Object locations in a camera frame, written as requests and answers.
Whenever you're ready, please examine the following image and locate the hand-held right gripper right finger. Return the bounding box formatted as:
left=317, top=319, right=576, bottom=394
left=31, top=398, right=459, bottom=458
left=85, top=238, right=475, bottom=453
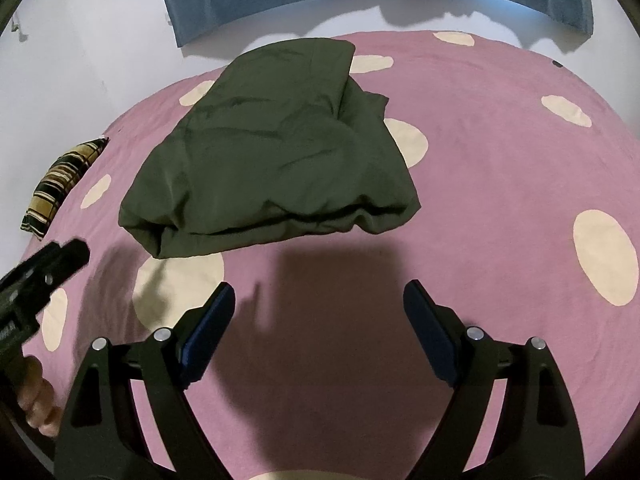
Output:
left=402, top=279, right=586, bottom=480

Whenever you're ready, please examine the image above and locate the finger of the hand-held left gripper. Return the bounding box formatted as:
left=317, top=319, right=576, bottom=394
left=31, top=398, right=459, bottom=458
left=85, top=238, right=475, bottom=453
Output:
left=27, top=238, right=91, bottom=288

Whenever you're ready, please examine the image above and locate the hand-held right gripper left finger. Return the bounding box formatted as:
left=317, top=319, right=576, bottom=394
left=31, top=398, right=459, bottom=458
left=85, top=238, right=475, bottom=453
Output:
left=52, top=281, right=237, bottom=480

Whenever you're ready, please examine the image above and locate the olive green jacket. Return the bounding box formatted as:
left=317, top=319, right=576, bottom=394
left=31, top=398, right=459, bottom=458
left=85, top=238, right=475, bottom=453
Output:
left=117, top=37, right=422, bottom=260

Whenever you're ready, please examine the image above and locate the person's left hand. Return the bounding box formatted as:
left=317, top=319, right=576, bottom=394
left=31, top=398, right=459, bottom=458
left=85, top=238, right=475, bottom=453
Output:
left=16, top=355, right=64, bottom=438

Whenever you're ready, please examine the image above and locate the striped yellow black pillow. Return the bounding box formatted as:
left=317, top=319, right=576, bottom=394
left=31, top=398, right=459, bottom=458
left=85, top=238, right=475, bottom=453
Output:
left=20, top=136, right=110, bottom=241

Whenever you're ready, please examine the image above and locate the pink bedsheet with cream dots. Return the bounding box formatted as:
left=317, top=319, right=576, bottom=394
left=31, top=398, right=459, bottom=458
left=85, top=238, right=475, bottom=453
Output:
left=15, top=30, right=640, bottom=480

